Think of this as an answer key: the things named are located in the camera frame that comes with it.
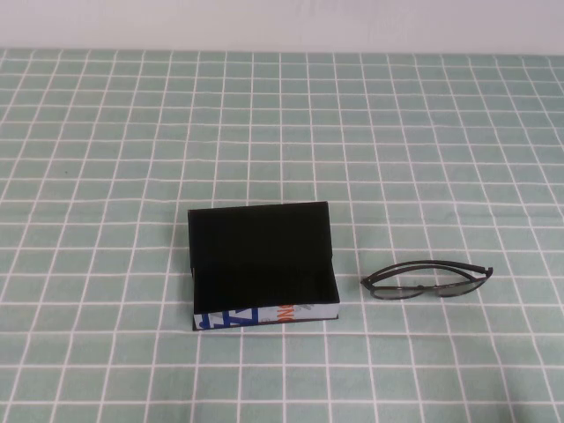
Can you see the black printed glasses case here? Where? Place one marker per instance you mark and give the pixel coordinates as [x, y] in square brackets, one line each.
[260, 260]

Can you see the dark framed glasses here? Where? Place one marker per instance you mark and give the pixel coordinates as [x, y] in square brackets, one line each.
[398, 291]

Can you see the green white checked tablecloth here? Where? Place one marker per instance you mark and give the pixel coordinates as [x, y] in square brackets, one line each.
[132, 132]

